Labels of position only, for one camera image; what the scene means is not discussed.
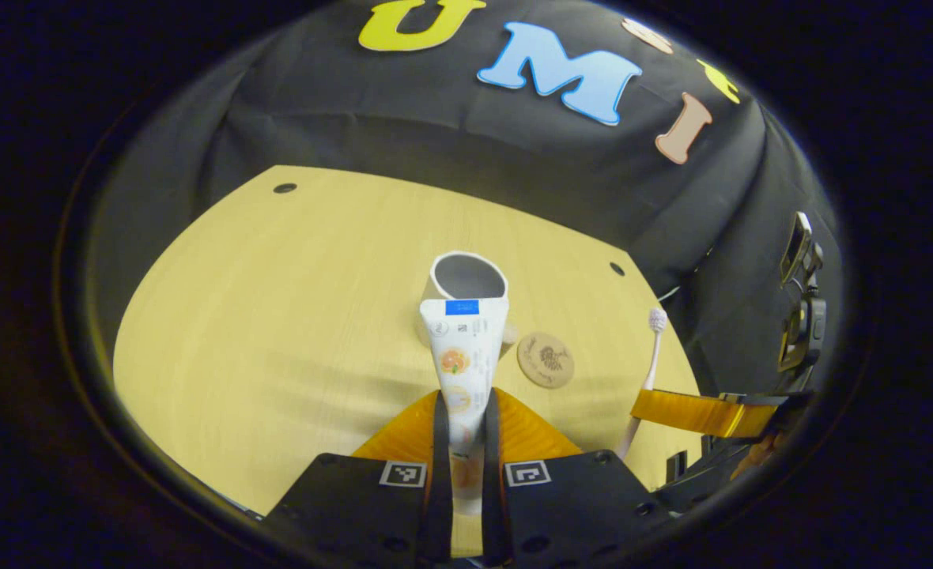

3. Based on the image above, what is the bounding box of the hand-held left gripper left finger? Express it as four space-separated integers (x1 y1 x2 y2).
265 387 453 566

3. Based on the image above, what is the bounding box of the round wooden coaster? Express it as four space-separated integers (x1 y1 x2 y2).
516 332 576 390

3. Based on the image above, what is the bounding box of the white toothpaste tube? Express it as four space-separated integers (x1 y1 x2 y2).
419 297 510 518

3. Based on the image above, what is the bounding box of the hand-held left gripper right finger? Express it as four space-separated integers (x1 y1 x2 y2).
481 387 673 566

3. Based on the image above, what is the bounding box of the white toothbrush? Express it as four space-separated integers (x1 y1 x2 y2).
617 307 670 461

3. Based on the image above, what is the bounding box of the black backdrop cloth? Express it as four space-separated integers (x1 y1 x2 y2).
87 0 843 396

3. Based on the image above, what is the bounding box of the white cup with wooden handle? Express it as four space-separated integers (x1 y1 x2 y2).
415 251 519 349

